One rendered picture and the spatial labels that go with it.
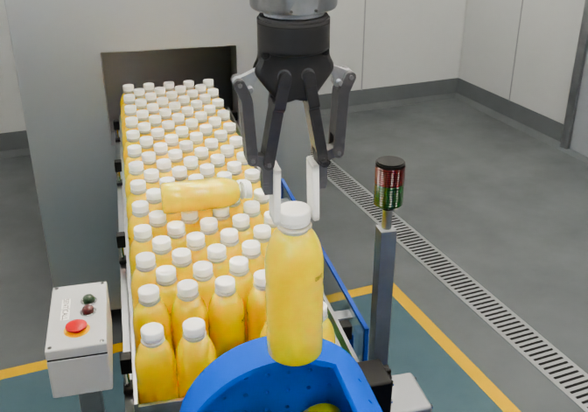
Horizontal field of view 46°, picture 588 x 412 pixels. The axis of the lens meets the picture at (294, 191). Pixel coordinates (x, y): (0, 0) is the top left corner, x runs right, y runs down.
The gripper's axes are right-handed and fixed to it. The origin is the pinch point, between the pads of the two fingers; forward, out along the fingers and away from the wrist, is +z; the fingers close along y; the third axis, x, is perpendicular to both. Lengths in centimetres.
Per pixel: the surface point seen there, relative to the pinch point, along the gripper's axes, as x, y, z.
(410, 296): 182, 100, 152
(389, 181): 54, 34, 27
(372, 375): 22, 19, 49
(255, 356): 3.6, -4.5, 25.5
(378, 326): 55, 33, 64
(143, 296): 42, -19, 39
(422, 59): 467, 225, 121
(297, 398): 6.4, 1.9, 36.7
